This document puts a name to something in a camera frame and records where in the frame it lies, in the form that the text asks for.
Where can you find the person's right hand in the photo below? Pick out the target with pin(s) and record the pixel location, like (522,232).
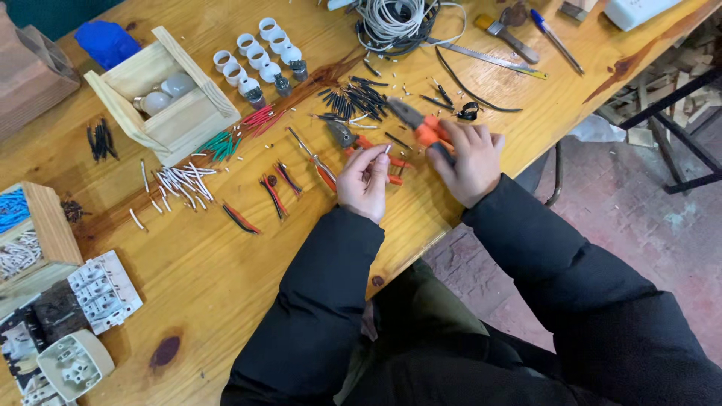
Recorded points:
(471,169)

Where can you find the person's left hand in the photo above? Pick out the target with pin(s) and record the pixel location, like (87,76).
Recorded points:
(361,191)

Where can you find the orange combination pliers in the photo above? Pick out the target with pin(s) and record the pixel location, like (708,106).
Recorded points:
(426,129)

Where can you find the orange side cutter pliers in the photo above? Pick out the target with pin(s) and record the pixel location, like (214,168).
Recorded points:
(342,135)

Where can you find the metal table leg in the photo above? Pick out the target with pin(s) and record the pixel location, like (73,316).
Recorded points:
(557,175)

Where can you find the metal saw blade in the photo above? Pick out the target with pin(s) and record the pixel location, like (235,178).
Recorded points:
(485,57)

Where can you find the white plastic bag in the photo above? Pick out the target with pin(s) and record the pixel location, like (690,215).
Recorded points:
(598,131)

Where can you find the paint brush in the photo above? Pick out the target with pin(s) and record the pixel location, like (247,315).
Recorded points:
(507,36)

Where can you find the person's olive trousers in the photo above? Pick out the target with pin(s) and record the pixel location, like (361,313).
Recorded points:
(428,316)

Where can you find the blue pen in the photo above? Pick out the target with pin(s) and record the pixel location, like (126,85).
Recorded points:
(555,40)

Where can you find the brown rusty object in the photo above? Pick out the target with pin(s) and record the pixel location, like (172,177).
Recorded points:
(513,15)

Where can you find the group of white lamp holders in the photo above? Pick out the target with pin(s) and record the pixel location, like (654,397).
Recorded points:
(256,56)

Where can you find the open wooden box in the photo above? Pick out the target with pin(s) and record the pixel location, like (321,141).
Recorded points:
(186,121)

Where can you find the white light bulb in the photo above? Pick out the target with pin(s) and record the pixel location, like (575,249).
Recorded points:
(155,102)
(177,84)

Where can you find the heap of wood scraps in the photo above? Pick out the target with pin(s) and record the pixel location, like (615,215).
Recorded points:
(671,73)

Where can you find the white power strip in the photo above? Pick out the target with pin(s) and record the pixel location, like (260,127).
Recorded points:
(637,12)

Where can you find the small heap of copper strands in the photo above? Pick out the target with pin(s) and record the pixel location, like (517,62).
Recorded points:
(72,210)

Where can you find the blue plastic object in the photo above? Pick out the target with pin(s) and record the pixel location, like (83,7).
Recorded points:
(107,44)

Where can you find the brown cardboard box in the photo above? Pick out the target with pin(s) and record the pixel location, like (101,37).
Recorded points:
(31,79)

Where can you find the heap of white socket parts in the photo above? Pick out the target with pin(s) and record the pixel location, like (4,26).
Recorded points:
(20,361)

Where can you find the black metal frame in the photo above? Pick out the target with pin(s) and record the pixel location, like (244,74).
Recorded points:
(682,141)

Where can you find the white switch module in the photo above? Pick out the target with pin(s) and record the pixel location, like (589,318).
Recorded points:
(104,293)

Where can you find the white wall socket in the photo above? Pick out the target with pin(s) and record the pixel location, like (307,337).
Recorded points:
(76,364)

